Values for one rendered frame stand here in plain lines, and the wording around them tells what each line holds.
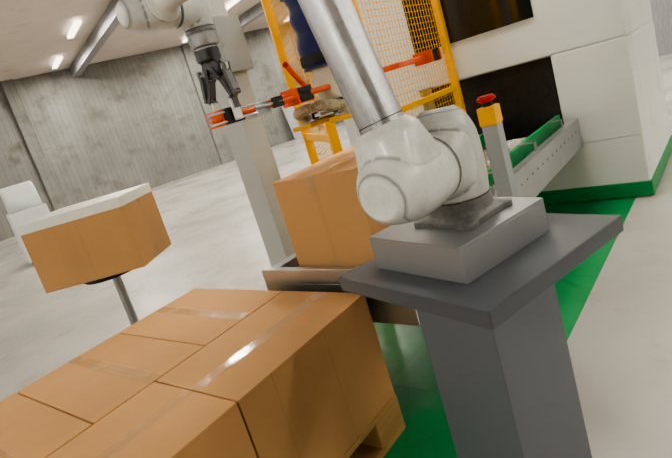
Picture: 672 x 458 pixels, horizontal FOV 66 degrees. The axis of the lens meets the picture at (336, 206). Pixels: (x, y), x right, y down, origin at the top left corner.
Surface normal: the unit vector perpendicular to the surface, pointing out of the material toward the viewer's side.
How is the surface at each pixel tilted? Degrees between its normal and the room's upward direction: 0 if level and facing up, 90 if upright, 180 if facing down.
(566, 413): 90
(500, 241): 90
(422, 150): 75
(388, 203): 96
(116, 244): 90
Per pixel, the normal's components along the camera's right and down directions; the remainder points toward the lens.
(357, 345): 0.76, -0.09
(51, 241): -0.05, 0.23
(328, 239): -0.57, 0.34
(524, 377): 0.56, 0.02
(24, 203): 0.46, -0.29
